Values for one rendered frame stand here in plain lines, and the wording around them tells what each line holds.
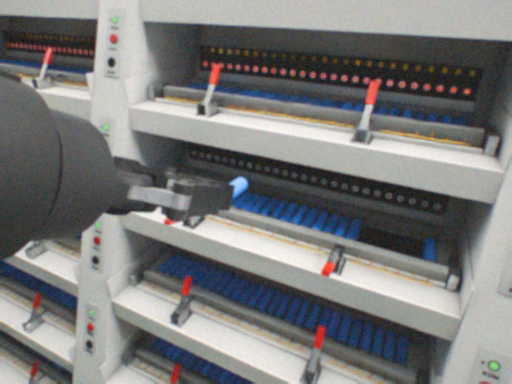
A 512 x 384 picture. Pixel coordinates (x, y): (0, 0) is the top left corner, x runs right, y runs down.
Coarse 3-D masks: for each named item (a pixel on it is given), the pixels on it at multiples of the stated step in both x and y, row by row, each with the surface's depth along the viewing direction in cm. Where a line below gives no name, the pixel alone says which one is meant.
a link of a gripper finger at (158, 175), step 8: (120, 160) 23; (128, 160) 23; (136, 160) 23; (120, 168) 23; (128, 168) 23; (136, 168) 24; (144, 168) 24; (152, 168) 25; (152, 176) 26; (160, 176) 26; (168, 176) 27; (160, 184) 26; (208, 184) 32; (112, 208) 23; (120, 208) 23; (144, 208) 25; (152, 208) 26; (200, 216) 32
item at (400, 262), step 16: (224, 224) 62; (256, 224) 61; (272, 224) 60; (288, 224) 60; (304, 240) 58; (320, 240) 57; (336, 240) 56; (352, 240) 56; (352, 256) 55; (368, 256) 54; (384, 256) 53; (400, 256) 53; (384, 272) 52; (416, 272) 51; (432, 272) 50
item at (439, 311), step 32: (160, 160) 76; (192, 160) 79; (320, 192) 68; (128, 224) 68; (160, 224) 64; (224, 256) 60; (256, 256) 57; (288, 256) 56; (320, 256) 56; (448, 256) 57; (320, 288) 53; (352, 288) 51; (384, 288) 50; (416, 288) 50; (448, 288) 50; (416, 320) 48; (448, 320) 46
